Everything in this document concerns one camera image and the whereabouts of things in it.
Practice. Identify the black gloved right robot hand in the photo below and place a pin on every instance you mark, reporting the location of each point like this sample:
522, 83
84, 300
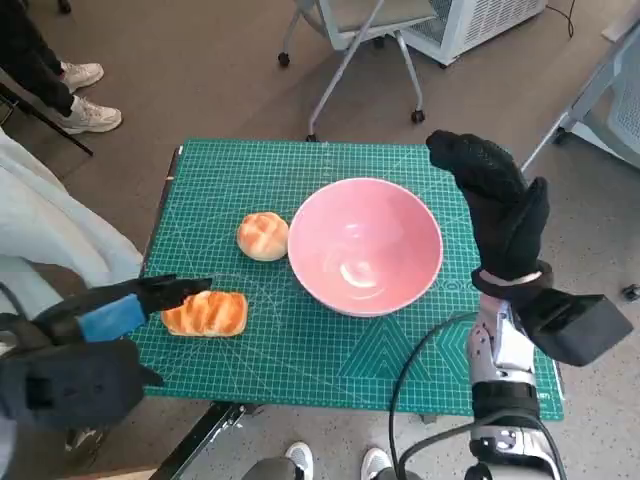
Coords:
500, 210

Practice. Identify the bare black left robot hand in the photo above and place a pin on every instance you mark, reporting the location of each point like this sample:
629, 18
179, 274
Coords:
110, 315

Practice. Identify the rectangular toy bread loaf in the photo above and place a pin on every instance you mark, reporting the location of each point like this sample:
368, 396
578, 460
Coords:
210, 315

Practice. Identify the pink bowl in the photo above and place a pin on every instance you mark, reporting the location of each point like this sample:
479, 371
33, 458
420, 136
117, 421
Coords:
365, 240

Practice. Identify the round toy bread bun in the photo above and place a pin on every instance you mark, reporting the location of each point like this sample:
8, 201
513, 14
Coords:
262, 235

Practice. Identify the person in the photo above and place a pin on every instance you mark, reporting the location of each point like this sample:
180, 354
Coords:
50, 225
25, 50

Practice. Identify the black caster wheel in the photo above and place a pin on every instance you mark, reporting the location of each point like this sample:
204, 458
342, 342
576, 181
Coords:
632, 291

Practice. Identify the white perforated cabinet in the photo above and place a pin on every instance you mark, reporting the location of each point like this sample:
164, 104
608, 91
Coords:
480, 25

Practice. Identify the black stand leg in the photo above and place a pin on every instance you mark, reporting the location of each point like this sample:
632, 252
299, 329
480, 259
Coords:
60, 132

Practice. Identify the green cutting mat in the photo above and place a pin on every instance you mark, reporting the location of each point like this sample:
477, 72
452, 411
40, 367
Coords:
300, 360

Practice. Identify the white paper sheet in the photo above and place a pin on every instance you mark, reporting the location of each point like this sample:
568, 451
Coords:
620, 29

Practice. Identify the grey leg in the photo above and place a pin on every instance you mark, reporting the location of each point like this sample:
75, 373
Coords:
270, 470
392, 475

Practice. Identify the grey wheeled office chair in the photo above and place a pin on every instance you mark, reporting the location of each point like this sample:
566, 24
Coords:
370, 20

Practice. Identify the white sneaker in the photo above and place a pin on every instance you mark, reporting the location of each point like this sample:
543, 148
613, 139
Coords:
376, 459
300, 457

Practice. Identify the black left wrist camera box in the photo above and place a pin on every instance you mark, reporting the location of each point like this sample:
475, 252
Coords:
75, 385

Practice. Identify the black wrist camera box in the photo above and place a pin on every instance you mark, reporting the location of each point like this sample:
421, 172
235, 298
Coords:
75, 385
575, 330

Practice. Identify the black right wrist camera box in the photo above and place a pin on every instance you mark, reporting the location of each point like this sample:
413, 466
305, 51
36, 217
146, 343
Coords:
575, 330

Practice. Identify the black metal table rail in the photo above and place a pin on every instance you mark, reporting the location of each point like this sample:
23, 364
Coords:
200, 435

